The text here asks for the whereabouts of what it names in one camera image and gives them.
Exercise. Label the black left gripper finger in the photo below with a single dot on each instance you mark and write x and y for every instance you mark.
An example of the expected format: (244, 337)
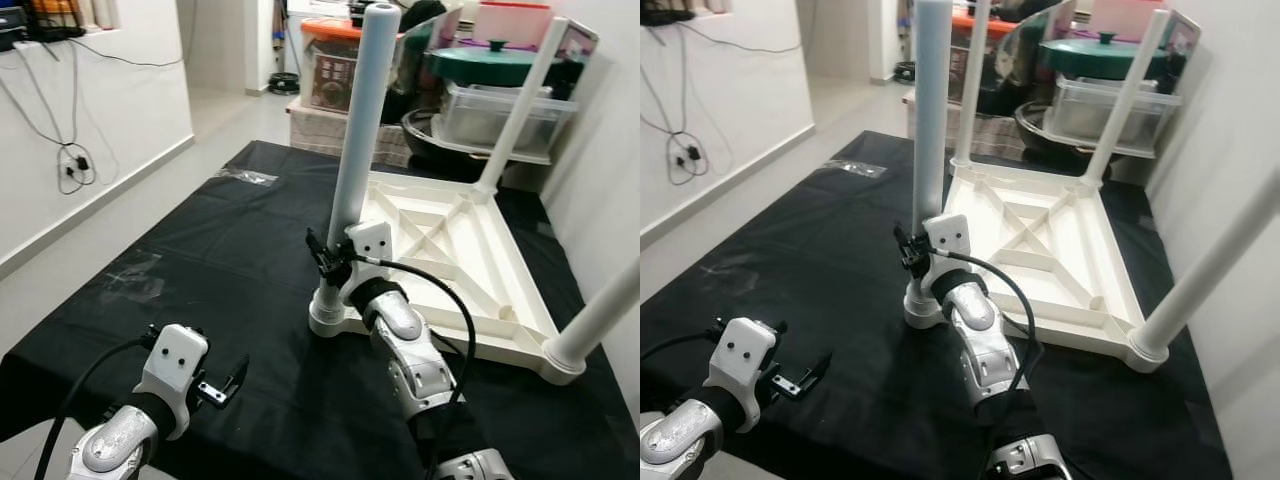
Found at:
(775, 327)
(238, 373)
(815, 369)

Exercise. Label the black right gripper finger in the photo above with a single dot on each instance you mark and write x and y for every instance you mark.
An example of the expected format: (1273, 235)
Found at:
(903, 241)
(315, 246)

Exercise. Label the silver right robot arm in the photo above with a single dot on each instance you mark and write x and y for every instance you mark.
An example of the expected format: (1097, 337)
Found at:
(985, 330)
(410, 340)

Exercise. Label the black tablecloth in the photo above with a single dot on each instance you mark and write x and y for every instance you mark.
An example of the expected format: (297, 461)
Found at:
(200, 280)
(800, 280)

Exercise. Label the clear plastic bag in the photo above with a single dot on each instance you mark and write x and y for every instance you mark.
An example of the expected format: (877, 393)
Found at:
(735, 270)
(245, 177)
(130, 280)
(860, 168)

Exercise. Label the beige cloth covered bench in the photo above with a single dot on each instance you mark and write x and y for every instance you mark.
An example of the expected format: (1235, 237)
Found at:
(320, 132)
(1000, 137)

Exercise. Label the white plastic table top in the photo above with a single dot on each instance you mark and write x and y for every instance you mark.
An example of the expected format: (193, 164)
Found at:
(470, 260)
(1060, 250)

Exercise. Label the black round wok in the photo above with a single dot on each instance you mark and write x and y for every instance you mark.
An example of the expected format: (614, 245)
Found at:
(1030, 132)
(420, 142)

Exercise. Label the red printed carton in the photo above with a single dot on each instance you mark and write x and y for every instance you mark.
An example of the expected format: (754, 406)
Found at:
(335, 80)

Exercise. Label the black plug adapter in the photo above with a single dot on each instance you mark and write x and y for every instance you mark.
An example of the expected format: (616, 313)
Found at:
(692, 152)
(80, 160)

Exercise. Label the clear storage box orange lid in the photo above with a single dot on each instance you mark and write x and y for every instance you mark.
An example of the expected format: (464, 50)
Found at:
(330, 30)
(958, 20)

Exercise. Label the clear plastic container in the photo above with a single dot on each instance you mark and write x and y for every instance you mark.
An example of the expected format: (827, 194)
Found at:
(490, 115)
(1100, 110)

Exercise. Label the green pot lid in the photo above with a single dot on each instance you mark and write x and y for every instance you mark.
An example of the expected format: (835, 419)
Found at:
(490, 65)
(1100, 58)

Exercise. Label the black cloth bundle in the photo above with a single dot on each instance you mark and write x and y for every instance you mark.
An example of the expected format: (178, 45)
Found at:
(420, 12)

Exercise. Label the pink plastic tub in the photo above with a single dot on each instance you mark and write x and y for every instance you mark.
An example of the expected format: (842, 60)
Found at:
(1125, 15)
(515, 20)

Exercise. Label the black antenna router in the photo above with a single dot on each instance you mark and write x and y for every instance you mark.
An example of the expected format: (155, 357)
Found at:
(55, 25)
(665, 12)

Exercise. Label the black set-top box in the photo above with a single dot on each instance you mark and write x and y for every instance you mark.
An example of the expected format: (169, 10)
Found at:
(10, 35)

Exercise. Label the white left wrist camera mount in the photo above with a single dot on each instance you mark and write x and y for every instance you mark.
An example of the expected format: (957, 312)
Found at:
(745, 355)
(175, 360)

